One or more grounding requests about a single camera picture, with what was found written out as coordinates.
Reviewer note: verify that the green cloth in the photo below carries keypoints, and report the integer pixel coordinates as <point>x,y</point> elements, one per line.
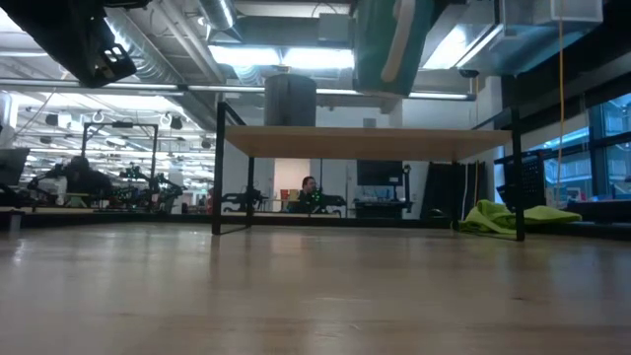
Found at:
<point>498,217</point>

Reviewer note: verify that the black metal table frame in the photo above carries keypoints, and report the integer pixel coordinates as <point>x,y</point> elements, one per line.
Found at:
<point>123,219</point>

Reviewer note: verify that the black perforated cart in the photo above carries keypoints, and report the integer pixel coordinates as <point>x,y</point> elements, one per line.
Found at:
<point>530,180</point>

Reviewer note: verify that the person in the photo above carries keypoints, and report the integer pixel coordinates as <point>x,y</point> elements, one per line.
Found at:
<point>309,194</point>
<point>86,177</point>

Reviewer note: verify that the grey screen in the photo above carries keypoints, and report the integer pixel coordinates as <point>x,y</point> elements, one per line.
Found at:
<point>12,167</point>

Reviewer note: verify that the black wall monitor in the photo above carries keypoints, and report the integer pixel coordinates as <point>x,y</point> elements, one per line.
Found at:
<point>379,172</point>

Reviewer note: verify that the black background gantry stand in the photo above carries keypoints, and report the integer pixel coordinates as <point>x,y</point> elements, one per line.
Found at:
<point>154,148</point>

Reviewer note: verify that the wooden shelf with black legs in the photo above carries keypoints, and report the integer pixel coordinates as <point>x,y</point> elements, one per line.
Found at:
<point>365,143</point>

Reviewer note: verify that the black background robot arm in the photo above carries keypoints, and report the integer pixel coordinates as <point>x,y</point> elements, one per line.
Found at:
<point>158,190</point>

